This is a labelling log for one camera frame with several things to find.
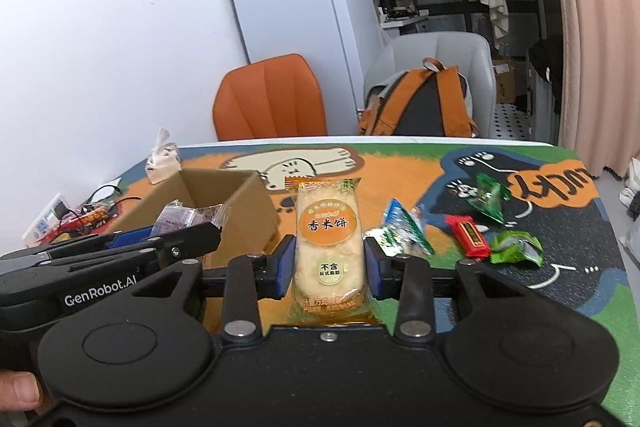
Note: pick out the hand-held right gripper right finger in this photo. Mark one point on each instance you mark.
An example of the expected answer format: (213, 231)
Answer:
(376, 272)

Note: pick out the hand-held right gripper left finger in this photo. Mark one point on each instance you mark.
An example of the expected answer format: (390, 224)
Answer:
(284, 269)

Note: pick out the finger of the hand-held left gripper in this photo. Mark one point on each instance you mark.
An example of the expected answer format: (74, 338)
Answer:
(130, 239)
(190, 242)

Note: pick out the clear dark snack packet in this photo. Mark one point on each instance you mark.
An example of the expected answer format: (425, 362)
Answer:
(192, 214)

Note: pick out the orange rice cracker packet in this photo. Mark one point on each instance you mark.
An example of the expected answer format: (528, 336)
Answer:
(327, 247)

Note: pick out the brown cardboard box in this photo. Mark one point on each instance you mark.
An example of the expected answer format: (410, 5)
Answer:
(250, 212)

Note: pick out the person's left hand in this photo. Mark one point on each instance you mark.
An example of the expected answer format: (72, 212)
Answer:
(17, 392)

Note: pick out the white green snack packet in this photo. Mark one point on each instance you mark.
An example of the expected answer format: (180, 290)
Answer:
(385, 234)

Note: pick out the long red snack package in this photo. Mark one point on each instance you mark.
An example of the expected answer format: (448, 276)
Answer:
(95, 217)

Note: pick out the blue white snack packet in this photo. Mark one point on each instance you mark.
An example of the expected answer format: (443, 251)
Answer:
(407, 222)

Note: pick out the black power adapter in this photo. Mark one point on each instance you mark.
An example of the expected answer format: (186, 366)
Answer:
(59, 209)

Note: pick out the white power strip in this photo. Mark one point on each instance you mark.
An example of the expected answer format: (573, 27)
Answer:
(40, 222)

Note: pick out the tissue pack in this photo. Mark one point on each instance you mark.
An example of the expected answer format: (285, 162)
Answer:
(165, 162)

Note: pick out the red snack packet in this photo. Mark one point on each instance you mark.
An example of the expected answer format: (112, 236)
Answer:
(467, 237)

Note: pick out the orange chair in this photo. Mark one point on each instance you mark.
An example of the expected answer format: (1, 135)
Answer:
(270, 97)

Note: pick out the orange black backpack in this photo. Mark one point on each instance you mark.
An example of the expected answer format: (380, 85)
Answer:
(425, 102)

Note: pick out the small cardboard box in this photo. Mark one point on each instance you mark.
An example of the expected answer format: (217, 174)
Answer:
(505, 82)

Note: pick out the grey chair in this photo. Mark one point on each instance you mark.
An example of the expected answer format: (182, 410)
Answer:
(450, 47)

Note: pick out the white plastic bag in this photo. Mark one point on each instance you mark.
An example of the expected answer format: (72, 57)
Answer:
(631, 177)

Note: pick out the black garment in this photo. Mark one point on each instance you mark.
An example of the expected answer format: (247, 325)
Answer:
(547, 57)

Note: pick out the pink curtain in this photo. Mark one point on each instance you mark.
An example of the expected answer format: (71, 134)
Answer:
(595, 57)

